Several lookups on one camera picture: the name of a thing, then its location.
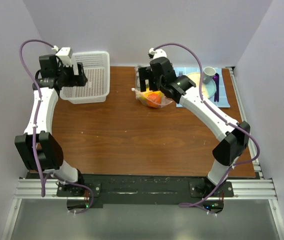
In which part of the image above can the white perforated plastic basket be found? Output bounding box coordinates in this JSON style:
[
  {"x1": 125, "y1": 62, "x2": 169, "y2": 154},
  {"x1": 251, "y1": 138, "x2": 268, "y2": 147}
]
[{"x1": 59, "y1": 51, "x2": 110, "y2": 104}]

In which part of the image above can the clear zip top bag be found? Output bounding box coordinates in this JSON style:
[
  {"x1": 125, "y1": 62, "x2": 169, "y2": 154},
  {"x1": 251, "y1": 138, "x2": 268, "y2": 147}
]
[{"x1": 131, "y1": 67, "x2": 173, "y2": 109}]

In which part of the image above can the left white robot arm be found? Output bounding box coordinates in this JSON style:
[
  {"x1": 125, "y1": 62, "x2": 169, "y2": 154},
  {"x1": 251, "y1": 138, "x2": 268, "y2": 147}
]
[{"x1": 14, "y1": 52, "x2": 88, "y2": 197}]

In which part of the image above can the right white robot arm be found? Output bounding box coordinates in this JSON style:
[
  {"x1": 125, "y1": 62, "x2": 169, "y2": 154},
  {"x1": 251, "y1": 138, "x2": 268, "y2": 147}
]
[{"x1": 137, "y1": 56, "x2": 251, "y2": 197}]

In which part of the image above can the orange fake fruit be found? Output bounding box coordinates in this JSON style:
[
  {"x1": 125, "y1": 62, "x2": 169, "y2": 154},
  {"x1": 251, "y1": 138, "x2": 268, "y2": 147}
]
[{"x1": 146, "y1": 92, "x2": 162, "y2": 107}]

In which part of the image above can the grey mug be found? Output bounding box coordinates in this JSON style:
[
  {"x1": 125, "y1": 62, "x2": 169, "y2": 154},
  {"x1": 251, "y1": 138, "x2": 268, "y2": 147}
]
[{"x1": 202, "y1": 66, "x2": 216, "y2": 84}]

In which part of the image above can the cream and blue plate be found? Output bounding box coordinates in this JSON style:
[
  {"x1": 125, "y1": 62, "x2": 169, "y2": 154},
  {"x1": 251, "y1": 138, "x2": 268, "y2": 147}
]
[{"x1": 186, "y1": 72, "x2": 217, "y2": 99}]

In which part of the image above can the purple plastic spoon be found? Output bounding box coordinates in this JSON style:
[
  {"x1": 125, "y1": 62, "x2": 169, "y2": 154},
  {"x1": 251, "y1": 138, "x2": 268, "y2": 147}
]
[{"x1": 213, "y1": 73, "x2": 220, "y2": 102}]

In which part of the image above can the purple plastic knife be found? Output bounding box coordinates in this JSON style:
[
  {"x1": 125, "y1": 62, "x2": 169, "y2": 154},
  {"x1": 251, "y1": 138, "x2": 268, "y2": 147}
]
[{"x1": 216, "y1": 72, "x2": 221, "y2": 103}]

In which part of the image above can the blue checkered placemat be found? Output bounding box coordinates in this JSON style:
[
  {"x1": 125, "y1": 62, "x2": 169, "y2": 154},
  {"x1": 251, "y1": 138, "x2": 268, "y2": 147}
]
[{"x1": 173, "y1": 67, "x2": 231, "y2": 108}]

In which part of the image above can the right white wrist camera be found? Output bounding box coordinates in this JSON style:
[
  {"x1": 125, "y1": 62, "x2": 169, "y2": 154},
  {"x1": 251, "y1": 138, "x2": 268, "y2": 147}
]
[{"x1": 148, "y1": 48, "x2": 167, "y2": 59}]

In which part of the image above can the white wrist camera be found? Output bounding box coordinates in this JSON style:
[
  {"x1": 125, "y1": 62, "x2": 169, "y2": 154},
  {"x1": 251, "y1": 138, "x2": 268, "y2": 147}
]
[
  {"x1": 148, "y1": 48, "x2": 167, "y2": 59},
  {"x1": 55, "y1": 47, "x2": 73, "y2": 66}
]

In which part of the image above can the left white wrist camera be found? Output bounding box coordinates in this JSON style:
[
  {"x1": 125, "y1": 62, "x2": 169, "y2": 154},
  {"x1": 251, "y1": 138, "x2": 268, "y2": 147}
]
[{"x1": 55, "y1": 47, "x2": 73, "y2": 66}]

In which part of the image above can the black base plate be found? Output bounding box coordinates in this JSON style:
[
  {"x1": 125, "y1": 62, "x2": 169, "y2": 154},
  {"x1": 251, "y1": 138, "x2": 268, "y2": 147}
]
[{"x1": 56, "y1": 173, "x2": 233, "y2": 210}]

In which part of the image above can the front aluminium rail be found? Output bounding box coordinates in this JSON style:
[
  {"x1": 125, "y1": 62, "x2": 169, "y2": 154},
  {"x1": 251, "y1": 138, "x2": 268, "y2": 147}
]
[{"x1": 14, "y1": 179, "x2": 278, "y2": 200}]

